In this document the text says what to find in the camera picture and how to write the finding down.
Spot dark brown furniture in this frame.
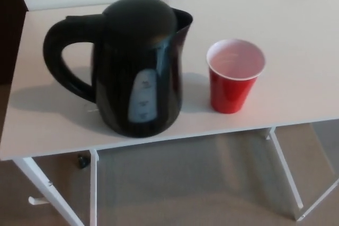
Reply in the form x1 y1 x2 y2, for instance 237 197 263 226
0 0 30 86

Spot white table leg hook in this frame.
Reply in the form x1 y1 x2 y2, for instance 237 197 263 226
28 196 50 206

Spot red plastic cup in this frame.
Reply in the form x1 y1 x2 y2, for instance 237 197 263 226
206 38 266 114

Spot black electric kettle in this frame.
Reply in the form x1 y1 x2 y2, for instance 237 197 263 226
43 0 194 139

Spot white table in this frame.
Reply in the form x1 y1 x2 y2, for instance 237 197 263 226
0 0 339 226

